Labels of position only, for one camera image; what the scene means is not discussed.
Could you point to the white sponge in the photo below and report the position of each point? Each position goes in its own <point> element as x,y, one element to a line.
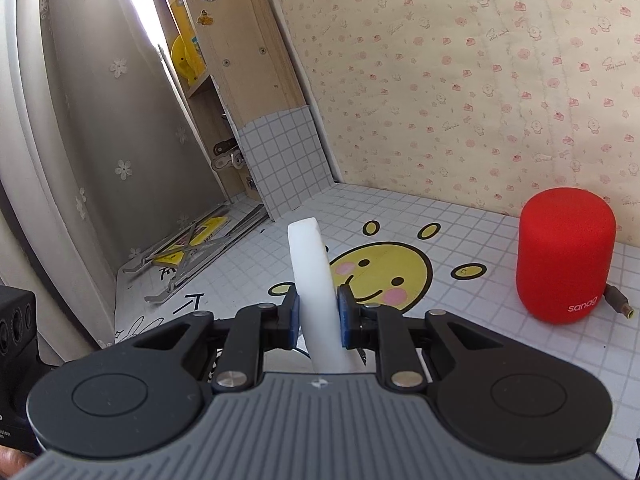
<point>312,270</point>

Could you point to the yellow blue package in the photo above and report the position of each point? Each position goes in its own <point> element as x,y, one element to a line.
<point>187,15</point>

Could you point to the wooden shelf with grid paper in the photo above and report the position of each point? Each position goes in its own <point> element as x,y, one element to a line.
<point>250,60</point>

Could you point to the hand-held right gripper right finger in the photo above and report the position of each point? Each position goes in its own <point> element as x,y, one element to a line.
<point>344,317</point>

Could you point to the metal folding stand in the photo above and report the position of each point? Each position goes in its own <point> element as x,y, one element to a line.
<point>215,250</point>

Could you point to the yellow plastic toy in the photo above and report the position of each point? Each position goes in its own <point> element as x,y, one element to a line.
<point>182,60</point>

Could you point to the person's left hand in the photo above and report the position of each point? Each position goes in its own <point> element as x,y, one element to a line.
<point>12,462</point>

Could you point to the red round speaker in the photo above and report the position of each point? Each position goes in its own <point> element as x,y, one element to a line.
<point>565,250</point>

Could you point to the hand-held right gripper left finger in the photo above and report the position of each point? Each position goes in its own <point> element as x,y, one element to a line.
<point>294,317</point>

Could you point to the yellow duck sticker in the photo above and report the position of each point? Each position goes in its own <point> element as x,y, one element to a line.
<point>205,18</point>

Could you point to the beige flowered curtain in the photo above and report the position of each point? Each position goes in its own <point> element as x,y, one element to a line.
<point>100,110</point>

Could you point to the black silver metal clamps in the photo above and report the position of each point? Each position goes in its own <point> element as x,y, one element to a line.
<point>227,155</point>

